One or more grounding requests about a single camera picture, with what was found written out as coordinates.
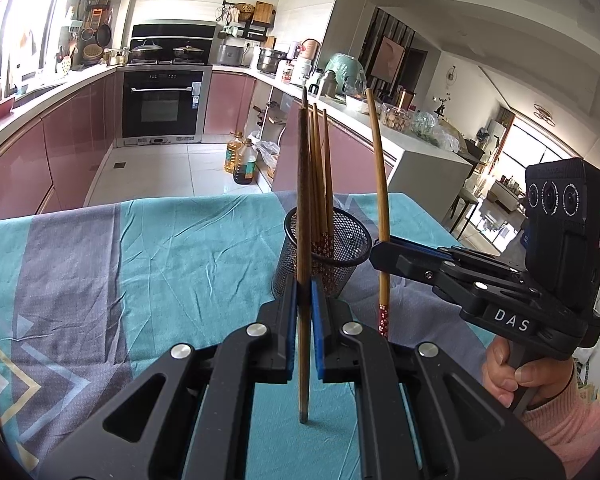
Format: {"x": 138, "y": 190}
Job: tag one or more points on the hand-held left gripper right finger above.
{"x": 319, "y": 335}

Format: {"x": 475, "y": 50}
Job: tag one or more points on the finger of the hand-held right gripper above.
{"x": 415, "y": 267}
{"x": 485, "y": 272}

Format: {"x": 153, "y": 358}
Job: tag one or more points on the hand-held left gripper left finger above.
{"x": 291, "y": 330}

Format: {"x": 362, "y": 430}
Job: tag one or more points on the black mesh utensil holder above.
{"x": 347, "y": 240}

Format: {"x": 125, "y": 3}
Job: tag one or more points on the red-patterned wooden chopstick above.
{"x": 377, "y": 160}

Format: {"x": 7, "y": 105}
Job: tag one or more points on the dark brown wooden chopstick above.
{"x": 304, "y": 200}

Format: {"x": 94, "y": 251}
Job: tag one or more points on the person's right forearm pink sleeve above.
{"x": 575, "y": 425}

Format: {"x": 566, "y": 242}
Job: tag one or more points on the person's right hand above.
{"x": 497, "y": 380}

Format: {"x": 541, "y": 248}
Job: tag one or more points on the white low cabinet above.
{"x": 503, "y": 192}

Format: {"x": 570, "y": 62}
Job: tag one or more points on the pink kitchen base cabinet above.
{"x": 350, "y": 160}
{"x": 225, "y": 102}
{"x": 55, "y": 150}

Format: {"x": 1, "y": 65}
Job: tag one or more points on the round ceiling lamp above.
{"x": 544, "y": 112}

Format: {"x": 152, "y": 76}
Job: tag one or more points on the clear bag of vegetables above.
{"x": 432, "y": 129}

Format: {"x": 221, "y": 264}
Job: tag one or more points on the teal and grey tablecloth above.
{"x": 155, "y": 270}

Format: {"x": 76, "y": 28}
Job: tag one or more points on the glass jar with food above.
{"x": 396, "y": 119}

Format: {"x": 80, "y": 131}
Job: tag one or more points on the copper cup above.
{"x": 405, "y": 100}

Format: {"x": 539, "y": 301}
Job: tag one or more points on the dark liquid plastic bottle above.
{"x": 245, "y": 166}

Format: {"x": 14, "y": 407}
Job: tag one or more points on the plastic bag on floor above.
{"x": 267, "y": 153}

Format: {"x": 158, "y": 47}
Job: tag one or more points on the yellow cooking oil bottle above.
{"x": 233, "y": 154}

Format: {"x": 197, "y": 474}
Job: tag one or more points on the mint green appliance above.
{"x": 346, "y": 72}

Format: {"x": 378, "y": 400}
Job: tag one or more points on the pink electric kettle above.
{"x": 310, "y": 52}

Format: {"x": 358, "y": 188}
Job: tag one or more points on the large steel stockpot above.
{"x": 271, "y": 60}

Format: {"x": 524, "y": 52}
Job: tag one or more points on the black built-in oven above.
{"x": 160, "y": 105}

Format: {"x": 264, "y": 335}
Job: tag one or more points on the silver countertop appliance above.
{"x": 231, "y": 55}

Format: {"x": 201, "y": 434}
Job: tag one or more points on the wooden cutting board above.
{"x": 263, "y": 12}

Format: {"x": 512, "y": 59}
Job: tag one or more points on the steel pot with lid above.
{"x": 187, "y": 52}

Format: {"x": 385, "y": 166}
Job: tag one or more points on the wok with lid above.
{"x": 146, "y": 51}

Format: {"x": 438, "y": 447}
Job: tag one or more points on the black range hood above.
{"x": 172, "y": 31}

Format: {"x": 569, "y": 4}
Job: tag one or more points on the hanging black frying pan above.
{"x": 104, "y": 35}

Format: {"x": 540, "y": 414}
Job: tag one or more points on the kitchen window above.
{"x": 15, "y": 20}

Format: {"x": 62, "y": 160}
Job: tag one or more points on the wall clock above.
{"x": 450, "y": 76}

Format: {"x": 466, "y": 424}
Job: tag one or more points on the framed wall picture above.
{"x": 391, "y": 57}

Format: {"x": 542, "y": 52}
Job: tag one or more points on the black wall utensil rack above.
{"x": 245, "y": 27}

